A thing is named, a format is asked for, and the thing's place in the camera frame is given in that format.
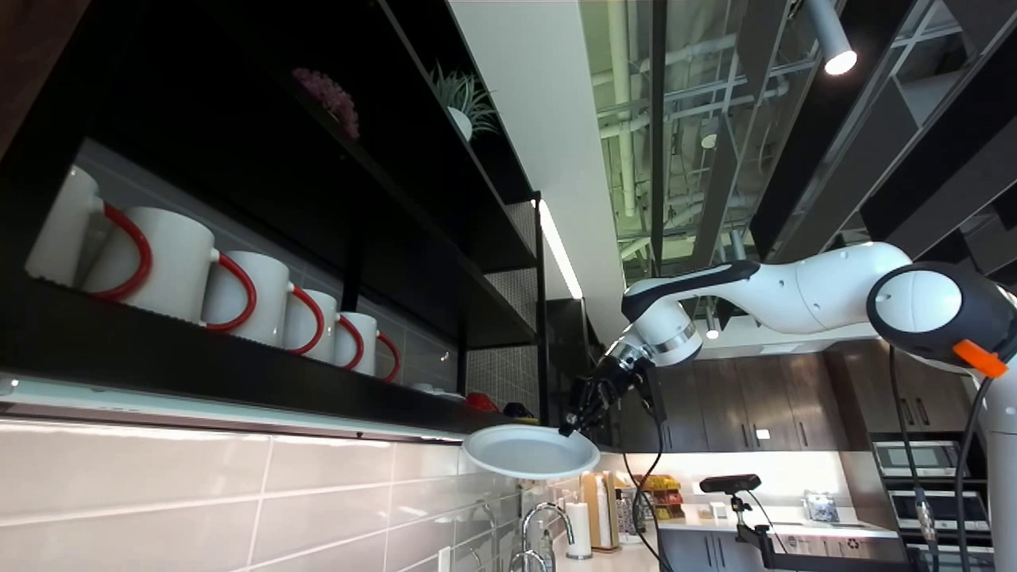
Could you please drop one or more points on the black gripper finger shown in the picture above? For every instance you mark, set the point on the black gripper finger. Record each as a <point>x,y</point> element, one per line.
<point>611,400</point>
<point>581,409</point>

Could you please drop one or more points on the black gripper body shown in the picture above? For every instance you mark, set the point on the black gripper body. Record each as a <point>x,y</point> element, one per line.
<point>623,365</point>

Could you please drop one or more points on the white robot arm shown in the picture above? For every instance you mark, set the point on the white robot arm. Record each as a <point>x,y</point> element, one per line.
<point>939,312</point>

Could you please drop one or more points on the paper towel roll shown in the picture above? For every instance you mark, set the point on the paper towel roll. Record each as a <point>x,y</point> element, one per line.
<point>578,532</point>

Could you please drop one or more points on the red bowl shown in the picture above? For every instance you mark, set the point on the red bowl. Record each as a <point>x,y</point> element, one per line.
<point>482,406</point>

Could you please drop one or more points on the chrome kitchen faucet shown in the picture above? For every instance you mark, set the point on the chrome kitchen faucet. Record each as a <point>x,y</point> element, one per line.
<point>534,539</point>

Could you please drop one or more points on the green plant in white pot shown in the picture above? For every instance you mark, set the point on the green plant in white pot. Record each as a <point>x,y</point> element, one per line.
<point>466,98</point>

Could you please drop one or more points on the ceiling spot light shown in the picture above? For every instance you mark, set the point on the ceiling spot light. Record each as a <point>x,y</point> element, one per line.
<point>838,53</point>

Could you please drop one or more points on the purple flower plant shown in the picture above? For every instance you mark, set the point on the purple flower plant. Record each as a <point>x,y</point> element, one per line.
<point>332,95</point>

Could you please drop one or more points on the leftmost white mug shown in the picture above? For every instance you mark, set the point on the leftmost white mug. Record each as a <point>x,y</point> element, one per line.
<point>62,239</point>

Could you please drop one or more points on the black camera on stand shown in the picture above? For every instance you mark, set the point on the black camera on stand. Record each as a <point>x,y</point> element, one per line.
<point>732,486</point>

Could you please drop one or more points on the white red-handled mug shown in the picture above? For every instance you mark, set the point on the white red-handled mug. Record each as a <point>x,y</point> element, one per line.
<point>357,342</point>
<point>247,296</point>
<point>393,356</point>
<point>154,259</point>
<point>310,321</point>

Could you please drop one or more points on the built-in wall oven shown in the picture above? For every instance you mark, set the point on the built-in wall oven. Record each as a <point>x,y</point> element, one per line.
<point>939,507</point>

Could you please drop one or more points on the black wall shelf unit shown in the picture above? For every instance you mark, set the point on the black wall shelf unit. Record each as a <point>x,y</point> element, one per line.
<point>205,95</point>

